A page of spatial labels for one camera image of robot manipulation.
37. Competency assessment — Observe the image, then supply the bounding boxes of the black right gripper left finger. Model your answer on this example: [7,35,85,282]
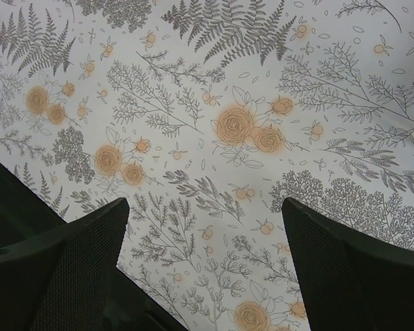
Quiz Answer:
[0,198,129,330]

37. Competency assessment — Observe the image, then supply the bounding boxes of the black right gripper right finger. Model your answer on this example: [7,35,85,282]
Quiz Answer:
[282,197,414,330]

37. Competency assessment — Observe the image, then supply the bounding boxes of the floral patterned table mat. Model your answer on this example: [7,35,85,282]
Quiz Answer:
[0,1,414,330]

